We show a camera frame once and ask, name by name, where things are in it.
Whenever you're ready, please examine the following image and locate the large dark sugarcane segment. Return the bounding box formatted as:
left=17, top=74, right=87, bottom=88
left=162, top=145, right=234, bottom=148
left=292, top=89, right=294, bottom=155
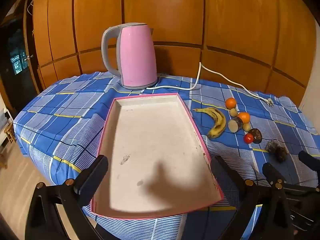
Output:
left=227, top=117, right=244, bottom=133

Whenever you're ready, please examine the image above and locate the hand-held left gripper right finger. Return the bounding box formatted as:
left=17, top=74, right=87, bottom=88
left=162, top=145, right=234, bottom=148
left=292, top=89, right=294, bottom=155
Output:
left=211, top=155, right=295, bottom=240

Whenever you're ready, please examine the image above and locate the blue plaid tablecloth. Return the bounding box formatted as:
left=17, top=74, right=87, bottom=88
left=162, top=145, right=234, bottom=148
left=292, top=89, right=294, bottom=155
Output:
left=12, top=71, right=320, bottom=240

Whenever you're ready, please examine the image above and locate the pink shallow cardboard box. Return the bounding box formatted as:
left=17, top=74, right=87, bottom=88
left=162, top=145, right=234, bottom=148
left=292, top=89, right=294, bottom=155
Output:
left=90, top=93, right=224, bottom=220

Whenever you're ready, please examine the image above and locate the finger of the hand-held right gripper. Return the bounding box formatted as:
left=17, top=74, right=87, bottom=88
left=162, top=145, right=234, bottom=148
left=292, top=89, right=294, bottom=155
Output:
left=262, top=162, right=284, bottom=184
left=298, top=151, right=320, bottom=174

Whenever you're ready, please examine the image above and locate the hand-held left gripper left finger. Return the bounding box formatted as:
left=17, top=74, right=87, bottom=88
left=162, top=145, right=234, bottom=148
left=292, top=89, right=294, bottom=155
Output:
left=25, top=154, right=109, bottom=240

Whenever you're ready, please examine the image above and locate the small wooden stool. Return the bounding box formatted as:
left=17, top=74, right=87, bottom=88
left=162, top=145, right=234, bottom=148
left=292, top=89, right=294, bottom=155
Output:
left=4, top=124, right=16, bottom=144

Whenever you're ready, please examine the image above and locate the white power cable with plug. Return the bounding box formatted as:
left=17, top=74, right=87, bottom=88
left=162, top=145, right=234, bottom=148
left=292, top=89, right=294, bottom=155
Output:
left=146, top=62, right=273, bottom=107

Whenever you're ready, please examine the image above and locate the dark glass door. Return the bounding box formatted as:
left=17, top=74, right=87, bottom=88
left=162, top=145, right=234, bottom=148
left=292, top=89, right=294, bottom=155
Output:
left=0, top=22, right=38, bottom=113

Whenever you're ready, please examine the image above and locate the spotted yellow banana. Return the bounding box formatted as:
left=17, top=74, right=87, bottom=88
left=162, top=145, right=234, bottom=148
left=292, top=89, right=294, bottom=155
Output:
left=192, top=107, right=227, bottom=140

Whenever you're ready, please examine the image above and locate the pink electric kettle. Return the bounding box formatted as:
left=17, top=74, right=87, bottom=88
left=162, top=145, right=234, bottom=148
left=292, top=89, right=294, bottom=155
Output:
left=101, top=22, right=158, bottom=90

